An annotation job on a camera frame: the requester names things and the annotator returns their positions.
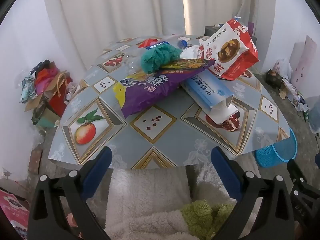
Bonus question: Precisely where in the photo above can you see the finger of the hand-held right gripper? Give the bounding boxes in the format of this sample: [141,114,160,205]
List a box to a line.
[287,159,320,198]

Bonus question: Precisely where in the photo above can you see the white fluffy blanket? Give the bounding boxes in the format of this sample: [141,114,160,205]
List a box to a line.
[105,166,258,240]

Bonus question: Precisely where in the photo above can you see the red gift bag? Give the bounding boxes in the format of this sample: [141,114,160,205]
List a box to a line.
[47,71,74,117]

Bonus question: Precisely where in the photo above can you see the white tissue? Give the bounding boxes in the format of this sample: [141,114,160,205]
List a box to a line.
[180,45,202,59]

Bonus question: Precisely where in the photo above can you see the tangled cables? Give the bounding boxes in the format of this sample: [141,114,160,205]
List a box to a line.
[287,90,310,110]

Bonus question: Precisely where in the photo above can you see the white plastic bag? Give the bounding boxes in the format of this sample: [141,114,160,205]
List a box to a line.
[274,58,293,80]

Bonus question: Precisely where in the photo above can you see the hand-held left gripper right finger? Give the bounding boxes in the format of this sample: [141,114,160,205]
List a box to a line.
[211,147,295,240]

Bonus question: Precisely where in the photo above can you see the teal mesh scrubber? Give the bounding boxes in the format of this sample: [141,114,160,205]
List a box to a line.
[140,44,182,74]

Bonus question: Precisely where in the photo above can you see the red packet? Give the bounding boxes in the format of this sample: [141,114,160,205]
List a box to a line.
[139,38,160,48]

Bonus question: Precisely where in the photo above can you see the blue and white medicine box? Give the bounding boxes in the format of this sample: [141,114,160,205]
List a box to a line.
[180,74,239,124]

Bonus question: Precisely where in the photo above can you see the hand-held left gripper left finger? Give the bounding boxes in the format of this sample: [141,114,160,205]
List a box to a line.
[27,146,112,240]

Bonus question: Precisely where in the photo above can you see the blue plastic basket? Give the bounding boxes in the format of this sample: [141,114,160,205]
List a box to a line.
[255,127,298,168]

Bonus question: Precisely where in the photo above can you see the pink board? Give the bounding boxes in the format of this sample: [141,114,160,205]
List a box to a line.
[291,35,317,90]

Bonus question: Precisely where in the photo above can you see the red and white snack bag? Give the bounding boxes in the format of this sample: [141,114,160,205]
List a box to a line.
[199,19,260,81]

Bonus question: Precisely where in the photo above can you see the pile of colourful clothes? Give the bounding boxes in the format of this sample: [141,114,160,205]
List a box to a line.
[35,60,60,85]

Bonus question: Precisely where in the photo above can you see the green fluffy cloth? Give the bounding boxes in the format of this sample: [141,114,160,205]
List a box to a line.
[181,200,235,240]

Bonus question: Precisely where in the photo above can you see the white curtain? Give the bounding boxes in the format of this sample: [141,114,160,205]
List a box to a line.
[41,0,275,70]

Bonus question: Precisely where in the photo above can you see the clear bottle with blue label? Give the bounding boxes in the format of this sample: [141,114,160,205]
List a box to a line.
[147,39,188,52]

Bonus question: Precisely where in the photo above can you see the purple snack bag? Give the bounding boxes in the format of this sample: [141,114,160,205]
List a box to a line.
[113,59,216,118]

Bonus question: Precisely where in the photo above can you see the grey cabinet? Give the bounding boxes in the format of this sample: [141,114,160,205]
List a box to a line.
[204,26,258,45]

